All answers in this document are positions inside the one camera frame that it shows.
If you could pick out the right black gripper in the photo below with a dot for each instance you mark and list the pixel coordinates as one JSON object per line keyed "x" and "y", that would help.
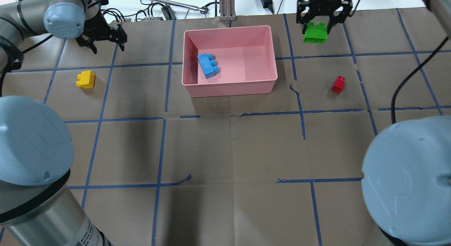
{"x": 326, "y": 0}

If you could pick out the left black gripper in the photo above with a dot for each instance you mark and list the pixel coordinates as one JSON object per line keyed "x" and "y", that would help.
{"x": 94, "y": 28}

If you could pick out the green toy block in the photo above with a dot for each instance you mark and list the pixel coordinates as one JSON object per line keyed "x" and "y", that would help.
{"x": 316, "y": 33}

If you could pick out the yellow toy block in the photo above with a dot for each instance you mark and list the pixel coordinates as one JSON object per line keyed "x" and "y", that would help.
{"x": 86, "y": 80}

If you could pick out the red toy block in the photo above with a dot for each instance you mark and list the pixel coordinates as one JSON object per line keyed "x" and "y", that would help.
{"x": 338, "y": 85}

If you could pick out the blue toy block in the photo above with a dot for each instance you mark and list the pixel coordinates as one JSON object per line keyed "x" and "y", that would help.
{"x": 208, "y": 65}

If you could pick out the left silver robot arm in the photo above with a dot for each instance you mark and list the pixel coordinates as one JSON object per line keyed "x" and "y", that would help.
{"x": 37, "y": 206}

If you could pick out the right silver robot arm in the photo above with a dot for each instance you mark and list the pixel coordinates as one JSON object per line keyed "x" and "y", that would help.
{"x": 406, "y": 184}

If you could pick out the pink plastic box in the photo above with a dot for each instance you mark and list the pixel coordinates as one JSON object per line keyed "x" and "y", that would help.
{"x": 244, "y": 54}

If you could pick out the aluminium frame post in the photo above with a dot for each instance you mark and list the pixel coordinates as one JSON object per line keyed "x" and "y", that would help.
{"x": 227, "y": 10}

